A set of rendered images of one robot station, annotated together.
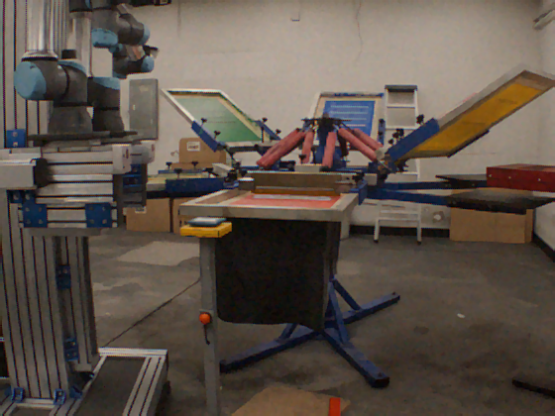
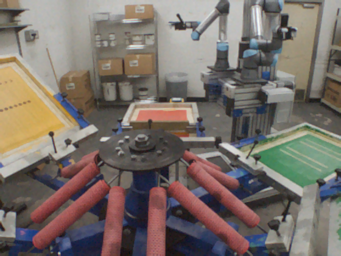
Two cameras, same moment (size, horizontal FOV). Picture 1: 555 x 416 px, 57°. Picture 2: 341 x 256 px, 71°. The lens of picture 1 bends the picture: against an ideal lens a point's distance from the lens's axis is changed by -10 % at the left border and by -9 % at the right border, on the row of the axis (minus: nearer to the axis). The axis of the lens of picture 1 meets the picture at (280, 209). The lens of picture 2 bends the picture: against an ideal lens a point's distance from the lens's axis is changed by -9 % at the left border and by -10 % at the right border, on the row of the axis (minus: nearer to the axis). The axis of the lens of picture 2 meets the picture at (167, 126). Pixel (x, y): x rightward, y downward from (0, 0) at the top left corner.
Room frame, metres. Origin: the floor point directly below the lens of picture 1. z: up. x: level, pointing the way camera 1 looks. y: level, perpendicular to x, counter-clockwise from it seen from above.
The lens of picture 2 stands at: (4.10, -0.34, 1.73)
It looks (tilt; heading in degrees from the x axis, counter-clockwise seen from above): 23 degrees down; 168
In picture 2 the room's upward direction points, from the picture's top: 1 degrees counter-clockwise
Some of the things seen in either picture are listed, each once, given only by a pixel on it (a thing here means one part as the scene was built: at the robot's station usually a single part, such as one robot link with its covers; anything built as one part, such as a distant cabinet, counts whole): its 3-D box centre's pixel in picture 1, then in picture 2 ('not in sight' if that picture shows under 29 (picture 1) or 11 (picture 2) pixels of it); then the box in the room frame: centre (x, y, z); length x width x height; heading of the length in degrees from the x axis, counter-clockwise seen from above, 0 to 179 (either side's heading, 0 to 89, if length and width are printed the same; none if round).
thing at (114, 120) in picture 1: (106, 119); (249, 72); (2.24, 0.72, 1.31); 0.15 x 0.15 x 0.10
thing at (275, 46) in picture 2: (122, 67); (274, 45); (2.53, 0.73, 1.56); 0.11 x 0.08 x 0.11; 69
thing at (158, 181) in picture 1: (170, 165); (295, 147); (3.04, 0.60, 1.05); 1.08 x 0.61 x 0.23; 106
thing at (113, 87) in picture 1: (105, 91); (251, 58); (2.24, 0.73, 1.42); 0.13 x 0.12 x 0.14; 69
